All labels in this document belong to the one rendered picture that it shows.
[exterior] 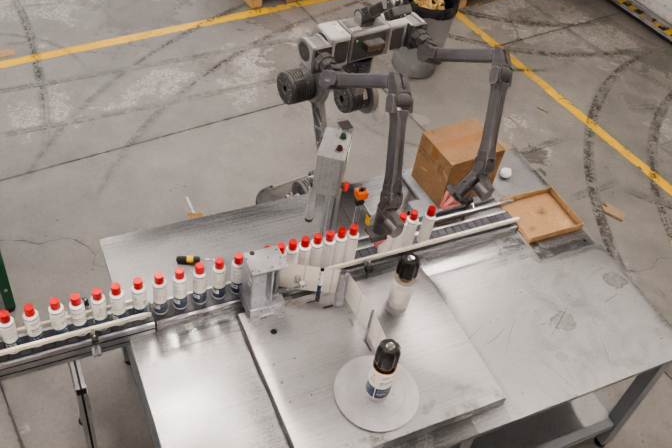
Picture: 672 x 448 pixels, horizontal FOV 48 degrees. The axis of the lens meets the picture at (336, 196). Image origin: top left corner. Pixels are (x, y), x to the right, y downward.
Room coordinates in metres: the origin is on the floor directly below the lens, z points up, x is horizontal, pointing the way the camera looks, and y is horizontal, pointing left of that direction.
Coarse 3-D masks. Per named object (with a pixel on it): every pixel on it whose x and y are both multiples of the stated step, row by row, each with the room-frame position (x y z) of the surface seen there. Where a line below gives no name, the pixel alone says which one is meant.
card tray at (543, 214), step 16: (528, 192) 2.72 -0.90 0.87; (544, 192) 2.77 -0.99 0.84; (512, 208) 2.63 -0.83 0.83; (528, 208) 2.64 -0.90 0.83; (544, 208) 2.66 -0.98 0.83; (560, 208) 2.68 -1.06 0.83; (528, 224) 2.54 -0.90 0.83; (544, 224) 2.55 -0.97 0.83; (560, 224) 2.57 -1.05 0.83; (576, 224) 2.59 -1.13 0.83; (528, 240) 2.43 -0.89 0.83
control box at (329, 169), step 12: (324, 132) 2.16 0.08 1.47; (336, 132) 2.17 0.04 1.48; (324, 144) 2.09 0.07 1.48; (336, 144) 2.10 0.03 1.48; (348, 144) 2.12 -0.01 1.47; (324, 156) 2.03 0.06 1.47; (336, 156) 2.04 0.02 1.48; (324, 168) 2.02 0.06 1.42; (336, 168) 2.02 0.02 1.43; (324, 180) 2.02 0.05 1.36; (336, 180) 2.02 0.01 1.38; (312, 192) 2.03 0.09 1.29; (324, 192) 2.02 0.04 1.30; (336, 192) 2.02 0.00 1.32
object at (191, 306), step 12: (492, 216) 2.50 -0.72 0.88; (504, 216) 2.51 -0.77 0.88; (444, 228) 2.37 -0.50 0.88; (456, 228) 2.38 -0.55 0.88; (468, 228) 2.40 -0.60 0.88; (492, 228) 2.42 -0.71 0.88; (456, 240) 2.31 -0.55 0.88; (360, 252) 2.14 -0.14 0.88; (372, 252) 2.16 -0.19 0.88; (408, 252) 2.19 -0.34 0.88; (360, 264) 2.08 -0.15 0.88; (228, 288) 1.84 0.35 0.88; (168, 300) 1.73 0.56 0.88; (192, 300) 1.75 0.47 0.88; (216, 300) 1.77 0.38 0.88; (228, 300) 1.78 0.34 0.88; (168, 312) 1.68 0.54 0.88; (180, 312) 1.69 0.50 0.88
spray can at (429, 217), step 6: (432, 210) 2.26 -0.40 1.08; (426, 216) 2.26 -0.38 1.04; (432, 216) 2.26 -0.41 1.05; (426, 222) 2.25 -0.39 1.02; (432, 222) 2.25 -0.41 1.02; (420, 228) 2.26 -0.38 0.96; (426, 228) 2.24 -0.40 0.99; (432, 228) 2.26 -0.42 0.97; (420, 234) 2.25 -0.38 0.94; (426, 234) 2.24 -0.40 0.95; (420, 240) 2.25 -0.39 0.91; (426, 240) 2.25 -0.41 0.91
